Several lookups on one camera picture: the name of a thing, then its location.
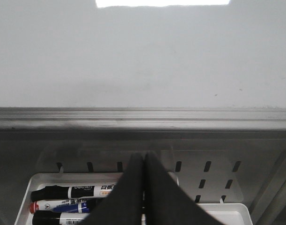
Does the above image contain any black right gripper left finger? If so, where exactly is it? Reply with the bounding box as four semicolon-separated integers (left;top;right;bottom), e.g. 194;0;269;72
80;153;144;225

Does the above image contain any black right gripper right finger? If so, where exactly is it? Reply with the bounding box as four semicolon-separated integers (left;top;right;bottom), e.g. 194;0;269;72
145;152;222;225

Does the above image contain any black capped whiteboard marker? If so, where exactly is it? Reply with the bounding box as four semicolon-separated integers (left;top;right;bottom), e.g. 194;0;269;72
30;183;116;202

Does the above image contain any white whiteboard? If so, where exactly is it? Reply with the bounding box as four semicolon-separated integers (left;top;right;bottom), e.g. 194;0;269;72
0;0;286;130

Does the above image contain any red capped blue marker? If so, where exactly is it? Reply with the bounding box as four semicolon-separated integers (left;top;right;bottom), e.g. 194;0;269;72
29;198;103;214

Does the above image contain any white plastic marker tray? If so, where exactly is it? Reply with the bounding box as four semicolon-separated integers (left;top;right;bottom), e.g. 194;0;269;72
14;172;181;225

